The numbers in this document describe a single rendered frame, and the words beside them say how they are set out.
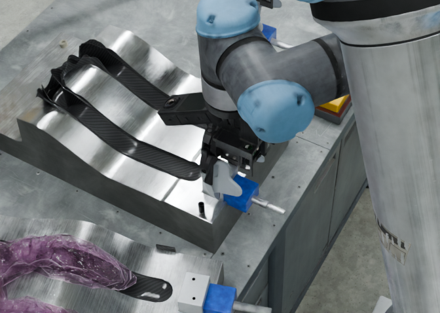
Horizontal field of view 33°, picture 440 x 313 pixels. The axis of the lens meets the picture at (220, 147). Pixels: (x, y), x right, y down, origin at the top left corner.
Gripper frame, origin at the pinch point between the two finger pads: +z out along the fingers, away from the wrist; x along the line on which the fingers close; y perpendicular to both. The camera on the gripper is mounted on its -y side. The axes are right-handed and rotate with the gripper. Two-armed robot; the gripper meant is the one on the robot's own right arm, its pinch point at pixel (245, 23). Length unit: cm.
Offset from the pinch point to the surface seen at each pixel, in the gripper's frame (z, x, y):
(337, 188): 61, 18, 15
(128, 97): 4.4, -21.5, -11.1
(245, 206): 5.3, -31.3, 17.3
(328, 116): 13.9, -1.6, 17.9
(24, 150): 10.6, -36.1, -24.1
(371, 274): 95, 19, 27
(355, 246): 95, 25, 20
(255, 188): 4.4, -28.2, 17.5
